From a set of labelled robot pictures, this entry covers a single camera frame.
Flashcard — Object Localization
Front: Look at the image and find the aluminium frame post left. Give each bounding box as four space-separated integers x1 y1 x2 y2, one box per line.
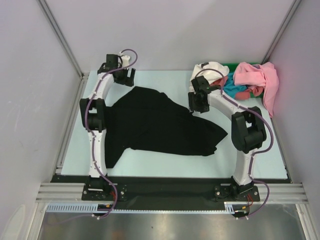
36 0 84 78

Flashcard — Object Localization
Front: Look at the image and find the dusty red t shirt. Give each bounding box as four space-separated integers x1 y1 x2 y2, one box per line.
210 77 264 100

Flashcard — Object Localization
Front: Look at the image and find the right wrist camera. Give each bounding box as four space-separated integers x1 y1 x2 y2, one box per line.
191 75 212 94

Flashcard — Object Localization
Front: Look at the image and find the pink t shirt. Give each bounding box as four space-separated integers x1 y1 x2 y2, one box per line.
233 62 279 118

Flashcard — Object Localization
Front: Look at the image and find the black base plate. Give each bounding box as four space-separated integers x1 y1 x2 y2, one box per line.
50 174 290 212

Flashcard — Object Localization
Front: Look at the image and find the black t shirt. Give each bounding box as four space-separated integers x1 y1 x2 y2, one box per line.
104 86 228 168

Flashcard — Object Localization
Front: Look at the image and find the aluminium frame post right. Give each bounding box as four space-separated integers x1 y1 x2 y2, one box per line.
261 0 303 64

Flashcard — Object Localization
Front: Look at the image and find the white slotted cable duct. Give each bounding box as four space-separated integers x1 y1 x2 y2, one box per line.
46 202 247 215

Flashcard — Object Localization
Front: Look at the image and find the green plastic bin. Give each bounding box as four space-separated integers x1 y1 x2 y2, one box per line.
204 63 263 101

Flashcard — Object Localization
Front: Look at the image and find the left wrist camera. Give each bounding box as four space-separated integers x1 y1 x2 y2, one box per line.
104 51 131 71

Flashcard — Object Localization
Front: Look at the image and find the aluminium frame post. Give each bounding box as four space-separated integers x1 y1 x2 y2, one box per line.
36 0 84 78
261 0 303 64

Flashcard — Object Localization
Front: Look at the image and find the aluminium front rail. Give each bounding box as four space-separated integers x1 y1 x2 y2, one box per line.
35 183 309 204

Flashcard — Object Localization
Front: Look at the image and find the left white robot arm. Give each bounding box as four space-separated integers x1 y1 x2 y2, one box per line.
79 68 136 179

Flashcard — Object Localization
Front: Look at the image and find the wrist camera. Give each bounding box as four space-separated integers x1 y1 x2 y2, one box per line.
191 75 212 94
104 51 131 71

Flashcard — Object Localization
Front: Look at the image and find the teal t shirt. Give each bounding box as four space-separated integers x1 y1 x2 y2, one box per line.
223 75 247 99

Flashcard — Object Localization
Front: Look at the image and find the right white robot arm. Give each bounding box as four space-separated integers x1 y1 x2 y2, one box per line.
188 76 267 201

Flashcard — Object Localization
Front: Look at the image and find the white t shirt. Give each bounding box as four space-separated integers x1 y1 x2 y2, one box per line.
189 61 230 92

